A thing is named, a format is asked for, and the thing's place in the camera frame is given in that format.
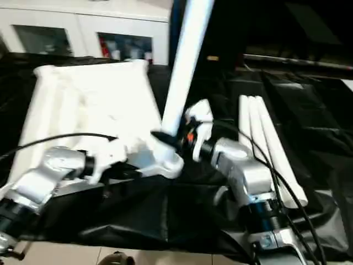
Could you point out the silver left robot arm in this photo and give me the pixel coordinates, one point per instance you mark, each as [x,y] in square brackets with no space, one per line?
[41,176]

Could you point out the white plastic table top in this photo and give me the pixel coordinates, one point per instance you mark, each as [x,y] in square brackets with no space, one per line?
[96,96]

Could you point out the silver metal bar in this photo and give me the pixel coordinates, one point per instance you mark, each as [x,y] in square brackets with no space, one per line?
[298,60]

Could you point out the black mat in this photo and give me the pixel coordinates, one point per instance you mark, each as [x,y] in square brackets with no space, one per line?
[138,209]

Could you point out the black case with yellow label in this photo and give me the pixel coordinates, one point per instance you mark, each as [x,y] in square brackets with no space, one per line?
[220,27]

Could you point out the white cabinet with windows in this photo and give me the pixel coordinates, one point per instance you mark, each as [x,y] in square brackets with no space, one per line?
[69,22]

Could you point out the red fire extinguisher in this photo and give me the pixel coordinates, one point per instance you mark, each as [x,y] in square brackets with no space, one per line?
[104,47]

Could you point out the white flat board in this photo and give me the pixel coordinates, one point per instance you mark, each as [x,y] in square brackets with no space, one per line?
[347,84]

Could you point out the white plastic table leg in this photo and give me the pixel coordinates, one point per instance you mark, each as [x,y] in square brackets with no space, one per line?
[257,127]
[244,121]
[275,143]
[184,69]

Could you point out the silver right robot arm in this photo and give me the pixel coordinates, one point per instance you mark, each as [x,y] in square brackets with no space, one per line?
[248,176]

